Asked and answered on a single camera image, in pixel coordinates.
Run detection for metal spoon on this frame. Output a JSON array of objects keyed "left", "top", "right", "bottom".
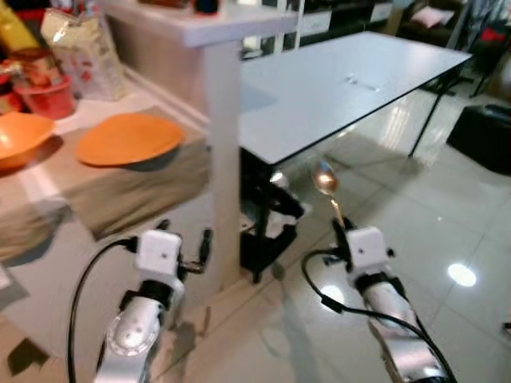
[{"left": 312, "top": 161, "right": 346, "bottom": 226}]

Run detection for grey brown table mat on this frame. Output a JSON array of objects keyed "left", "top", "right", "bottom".
[{"left": 0, "top": 128, "right": 212, "bottom": 264}]

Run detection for black white bag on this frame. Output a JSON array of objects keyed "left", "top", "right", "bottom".
[{"left": 240, "top": 148, "right": 308, "bottom": 276}]

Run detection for orange plate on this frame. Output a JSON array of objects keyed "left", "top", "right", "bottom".
[{"left": 76, "top": 113, "right": 185, "bottom": 168}]

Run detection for white table with black legs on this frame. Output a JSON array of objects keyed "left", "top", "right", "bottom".
[{"left": 238, "top": 30, "right": 473, "bottom": 284}]

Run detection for orange bowl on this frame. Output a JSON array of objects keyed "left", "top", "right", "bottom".
[{"left": 0, "top": 112, "right": 55, "bottom": 171}]

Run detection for red plastic cup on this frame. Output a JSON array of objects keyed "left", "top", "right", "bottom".
[{"left": 14, "top": 76, "right": 77, "bottom": 120}]

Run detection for black box on floor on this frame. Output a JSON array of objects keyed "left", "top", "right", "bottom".
[{"left": 446, "top": 102, "right": 511, "bottom": 176}]

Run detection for white beige food bag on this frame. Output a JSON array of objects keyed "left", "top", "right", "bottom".
[{"left": 42, "top": 10, "right": 127, "bottom": 102}]

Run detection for white low cabinet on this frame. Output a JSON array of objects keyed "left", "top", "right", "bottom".
[{"left": 299, "top": 0, "right": 396, "bottom": 37}]

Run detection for white pillow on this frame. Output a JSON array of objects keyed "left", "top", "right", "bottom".
[{"left": 411, "top": 6, "right": 454, "bottom": 29}]

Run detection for yellow snack bag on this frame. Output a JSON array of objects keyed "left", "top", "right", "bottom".
[{"left": 0, "top": 8, "right": 37, "bottom": 53}]

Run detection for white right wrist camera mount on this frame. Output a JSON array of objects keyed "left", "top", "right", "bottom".
[{"left": 347, "top": 227, "right": 392, "bottom": 274}]

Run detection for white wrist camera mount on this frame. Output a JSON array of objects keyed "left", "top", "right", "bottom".
[
  {"left": 347, "top": 227, "right": 392, "bottom": 274},
  {"left": 134, "top": 230, "right": 184, "bottom": 282}
]

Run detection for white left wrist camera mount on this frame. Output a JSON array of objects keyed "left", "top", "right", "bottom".
[{"left": 134, "top": 230, "right": 184, "bottom": 282}]

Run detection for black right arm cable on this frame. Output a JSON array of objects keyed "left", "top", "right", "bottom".
[{"left": 302, "top": 250, "right": 456, "bottom": 383}]

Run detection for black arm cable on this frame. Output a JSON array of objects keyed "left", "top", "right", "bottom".
[
  {"left": 302, "top": 250, "right": 456, "bottom": 383},
  {"left": 68, "top": 237, "right": 138, "bottom": 383}
]

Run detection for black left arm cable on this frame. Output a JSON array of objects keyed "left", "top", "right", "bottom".
[{"left": 68, "top": 237, "right": 138, "bottom": 383}]

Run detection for white bar counter with post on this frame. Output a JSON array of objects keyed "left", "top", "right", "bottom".
[{"left": 100, "top": 0, "right": 298, "bottom": 292}]

